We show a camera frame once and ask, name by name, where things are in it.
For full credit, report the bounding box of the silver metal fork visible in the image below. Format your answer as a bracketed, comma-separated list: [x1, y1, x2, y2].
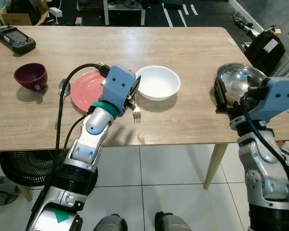
[132, 99, 142, 124]

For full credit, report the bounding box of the white ceramic bowl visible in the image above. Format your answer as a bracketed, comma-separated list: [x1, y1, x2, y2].
[135, 65, 181, 102]

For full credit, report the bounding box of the shiny steel bowl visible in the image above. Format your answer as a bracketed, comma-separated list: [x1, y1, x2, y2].
[216, 63, 269, 104]

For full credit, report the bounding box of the black bag with white label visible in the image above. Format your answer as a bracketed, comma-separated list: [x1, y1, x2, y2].
[244, 30, 286, 75]

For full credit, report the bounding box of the pink round plate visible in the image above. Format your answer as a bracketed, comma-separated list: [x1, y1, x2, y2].
[70, 69, 134, 114]

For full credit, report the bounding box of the wooden table leg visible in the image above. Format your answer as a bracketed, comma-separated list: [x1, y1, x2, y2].
[204, 143, 228, 190]
[14, 183, 32, 202]

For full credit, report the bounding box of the black grey handheld vacuum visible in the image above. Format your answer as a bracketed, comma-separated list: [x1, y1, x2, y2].
[231, 11, 258, 37]

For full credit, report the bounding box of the silver metal spoon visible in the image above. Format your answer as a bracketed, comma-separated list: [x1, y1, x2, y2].
[54, 78, 71, 130]

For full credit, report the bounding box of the white power adapter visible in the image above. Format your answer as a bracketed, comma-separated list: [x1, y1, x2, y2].
[47, 6, 63, 19]

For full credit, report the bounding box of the black floor fan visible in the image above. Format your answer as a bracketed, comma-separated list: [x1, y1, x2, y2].
[0, 150, 99, 195]

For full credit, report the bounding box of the grey right robot leg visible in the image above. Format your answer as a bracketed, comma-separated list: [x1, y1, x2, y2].
[154, 212, 191, 231]

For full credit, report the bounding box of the black handheld controller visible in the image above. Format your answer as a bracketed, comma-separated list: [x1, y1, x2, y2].
[0, 26, 37, 55]

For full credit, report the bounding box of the brown cardboard box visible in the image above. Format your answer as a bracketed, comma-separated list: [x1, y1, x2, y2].
[0, 0, 49, 26]

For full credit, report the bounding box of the grey slipper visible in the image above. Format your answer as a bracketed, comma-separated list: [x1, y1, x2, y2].
[0, 176, 21, 206]

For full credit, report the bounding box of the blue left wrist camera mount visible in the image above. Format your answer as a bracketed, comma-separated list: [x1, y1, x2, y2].
[102, 65, 137, 115]

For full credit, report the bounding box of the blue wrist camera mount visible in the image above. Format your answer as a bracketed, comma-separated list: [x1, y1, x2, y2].
[102, 65, 137, 115]
[253, 77, 289, 121]

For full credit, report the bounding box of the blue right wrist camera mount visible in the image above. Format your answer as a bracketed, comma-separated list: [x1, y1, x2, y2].
[253, 77, 289, 121]

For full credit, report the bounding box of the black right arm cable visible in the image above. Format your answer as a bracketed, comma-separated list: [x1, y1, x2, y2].
[238, 94, 289, 227]

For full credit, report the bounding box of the white metal desk frame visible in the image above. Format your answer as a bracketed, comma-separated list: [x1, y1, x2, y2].
[103, 0, 146, 26]

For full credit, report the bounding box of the maroon cup with handle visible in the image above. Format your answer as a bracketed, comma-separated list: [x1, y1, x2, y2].
[13, 63, 49, 93]

